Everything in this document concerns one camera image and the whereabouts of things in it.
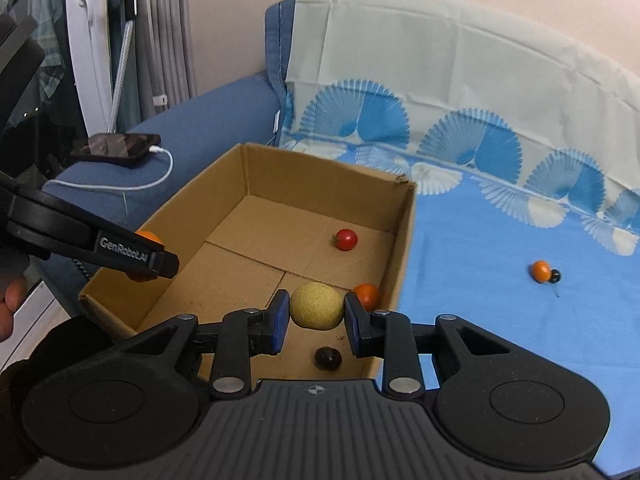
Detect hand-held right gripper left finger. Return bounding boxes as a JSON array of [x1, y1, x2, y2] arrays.
[[115, 289, 291, 401]]

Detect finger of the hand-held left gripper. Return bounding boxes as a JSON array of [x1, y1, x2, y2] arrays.
[[84, 223, 180, 279]]

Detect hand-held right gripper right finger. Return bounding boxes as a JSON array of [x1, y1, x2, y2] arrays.
[[344, 291, 521, 401]]

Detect small yellow-green fruit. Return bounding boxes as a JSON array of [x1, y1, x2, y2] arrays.
[[289, 282, 346, 331]]

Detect brown cardboard box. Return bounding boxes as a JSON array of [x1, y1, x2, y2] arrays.
[[77, 142, 418, 381]]

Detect person's left hand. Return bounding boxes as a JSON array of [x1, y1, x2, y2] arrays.
[[0, 276, 29, 343]]

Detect glass door pane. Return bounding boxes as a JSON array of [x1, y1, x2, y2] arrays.
[[0, 0, 91, 241]]

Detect black smartphone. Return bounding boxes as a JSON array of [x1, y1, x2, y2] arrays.
[[70, 132, 162, 169]]

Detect blue white fan-print cloth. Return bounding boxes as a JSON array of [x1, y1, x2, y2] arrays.
[[277, 0, 640, 476]]

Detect blue sofa cover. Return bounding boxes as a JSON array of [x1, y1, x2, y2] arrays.
[[30, 0, 296, 293]]

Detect hanging plaid shirt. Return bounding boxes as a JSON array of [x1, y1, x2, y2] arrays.
[[10, 0, 68, 96]]

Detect white charging cable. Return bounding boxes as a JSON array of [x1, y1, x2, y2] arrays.
[[41, 145, 175, 192]]

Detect white door frame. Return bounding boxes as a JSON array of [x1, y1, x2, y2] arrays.
[[65, 0, 118, 136]]

